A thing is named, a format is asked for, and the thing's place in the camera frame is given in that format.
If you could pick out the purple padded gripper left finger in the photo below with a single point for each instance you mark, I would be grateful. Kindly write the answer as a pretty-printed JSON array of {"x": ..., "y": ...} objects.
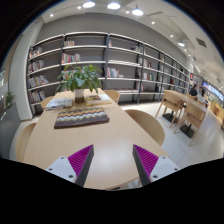
[{"x": 74, "y": 168}]

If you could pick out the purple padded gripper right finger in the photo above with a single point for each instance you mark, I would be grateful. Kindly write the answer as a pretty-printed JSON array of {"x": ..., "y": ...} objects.
[{"x": 151, "y": 167}]

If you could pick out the zigzag patterned towel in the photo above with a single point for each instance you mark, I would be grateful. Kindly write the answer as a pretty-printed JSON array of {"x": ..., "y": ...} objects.
[{"x": 83, "y": 117}]

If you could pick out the wooden chair right near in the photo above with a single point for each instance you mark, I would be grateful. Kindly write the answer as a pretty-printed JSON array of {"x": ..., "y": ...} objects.
[{"x": 141, "y": 120}]

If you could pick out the wooden chair left near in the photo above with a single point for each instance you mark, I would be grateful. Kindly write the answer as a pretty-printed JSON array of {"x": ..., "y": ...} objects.
[{"x": 22, "y": 141}]

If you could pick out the open magazine left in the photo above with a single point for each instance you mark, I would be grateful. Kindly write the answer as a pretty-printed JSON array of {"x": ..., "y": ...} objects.
[{"x": 59, "y": 103}]

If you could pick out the wooden chair far left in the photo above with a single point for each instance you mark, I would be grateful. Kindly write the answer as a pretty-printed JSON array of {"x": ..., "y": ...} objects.
[{"x": 45, "y": 102}]

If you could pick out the book stack right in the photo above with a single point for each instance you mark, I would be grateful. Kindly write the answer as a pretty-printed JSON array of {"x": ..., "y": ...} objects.
[{"x": 98, "y": 99}]

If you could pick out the wooden chair far right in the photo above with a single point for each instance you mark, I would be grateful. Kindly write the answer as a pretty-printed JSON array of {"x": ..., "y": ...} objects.
[{"x": 113, "y": 94}]

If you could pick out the seated person dark clothes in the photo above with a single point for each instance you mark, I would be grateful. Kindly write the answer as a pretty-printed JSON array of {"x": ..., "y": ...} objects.
[{"x": 193, "y": 90}]

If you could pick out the green potted plant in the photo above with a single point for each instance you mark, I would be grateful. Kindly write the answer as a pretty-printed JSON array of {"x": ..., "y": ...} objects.
[{"x": 78, "y": 79}]

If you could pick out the large grey bookshelf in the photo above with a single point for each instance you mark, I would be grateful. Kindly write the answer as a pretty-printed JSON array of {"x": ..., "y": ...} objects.
[{"x": 139, "y": 71}]

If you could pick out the small plant at left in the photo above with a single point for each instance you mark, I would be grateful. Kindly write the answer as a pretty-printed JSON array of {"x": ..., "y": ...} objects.
[{"x": 9, "y": 99}]

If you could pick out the wall display screen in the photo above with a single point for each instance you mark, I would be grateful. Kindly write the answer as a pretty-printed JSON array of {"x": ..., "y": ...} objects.
[{"x": 213, "y": 90}]

